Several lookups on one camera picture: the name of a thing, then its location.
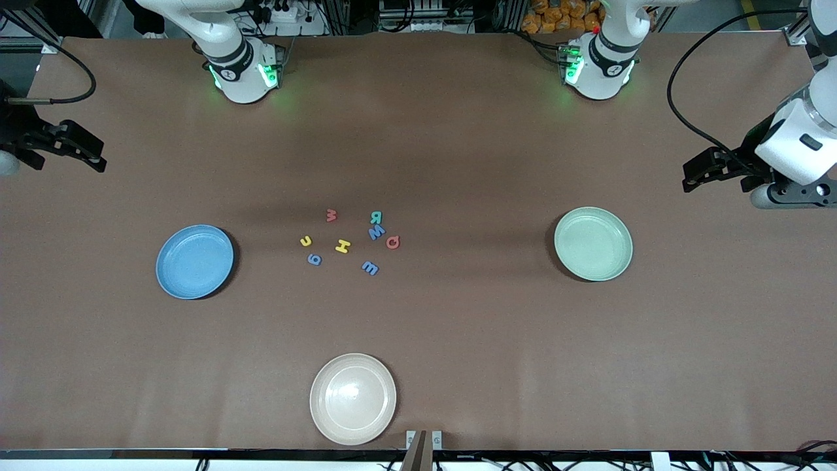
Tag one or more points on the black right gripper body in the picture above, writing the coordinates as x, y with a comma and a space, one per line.
14, 127

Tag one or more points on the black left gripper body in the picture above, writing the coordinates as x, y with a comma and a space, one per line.
747, 159

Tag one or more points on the blue foam letter g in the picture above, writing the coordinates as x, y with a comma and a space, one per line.
311, 262

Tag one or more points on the yellow foam letter H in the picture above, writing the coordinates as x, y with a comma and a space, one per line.
342, 246

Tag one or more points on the blue foam letter M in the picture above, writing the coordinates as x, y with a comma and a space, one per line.
370, 267
376, 231

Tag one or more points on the red foam letter Q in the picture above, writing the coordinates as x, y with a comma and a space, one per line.
390, 247

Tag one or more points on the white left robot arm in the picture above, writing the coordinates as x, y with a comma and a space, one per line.
601, 72

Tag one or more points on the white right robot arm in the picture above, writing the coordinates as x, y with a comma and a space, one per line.
242, 72

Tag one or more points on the pale green plate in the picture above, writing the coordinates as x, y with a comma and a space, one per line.
593, 244

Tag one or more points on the blue plate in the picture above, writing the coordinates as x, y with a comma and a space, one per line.
194, 261

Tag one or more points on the orange snack bags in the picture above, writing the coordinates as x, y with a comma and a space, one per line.
556, 16

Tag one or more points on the white power strip with plugs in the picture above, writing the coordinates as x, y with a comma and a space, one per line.
307, 26

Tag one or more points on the long white power strip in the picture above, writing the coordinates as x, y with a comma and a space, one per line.
425, 26

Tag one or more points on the beige plate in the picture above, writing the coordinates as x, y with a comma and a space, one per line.
353, 399

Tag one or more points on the aluminium frame profile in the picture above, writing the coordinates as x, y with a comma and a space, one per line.
49, 47
798, 36

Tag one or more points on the metal bracket with brown strip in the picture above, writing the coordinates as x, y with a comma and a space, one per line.
418, 451

